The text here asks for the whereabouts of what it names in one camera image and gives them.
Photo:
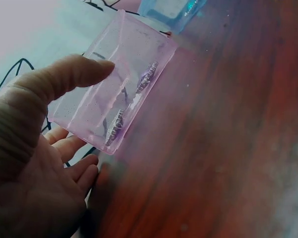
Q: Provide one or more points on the person's left hand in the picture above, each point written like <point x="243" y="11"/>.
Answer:
<point x="22" y="161"/>

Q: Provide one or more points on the pink translucent plastic box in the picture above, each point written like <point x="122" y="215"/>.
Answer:
<point x="129" y="49"/>

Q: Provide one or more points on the silver glittery hair clip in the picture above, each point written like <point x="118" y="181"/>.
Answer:
<point x="147" y="78"/>
<point x="115" y="129"/>

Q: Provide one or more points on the blue translucent plastic box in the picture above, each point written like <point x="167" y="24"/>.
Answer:
<point x="164" y="12"/>

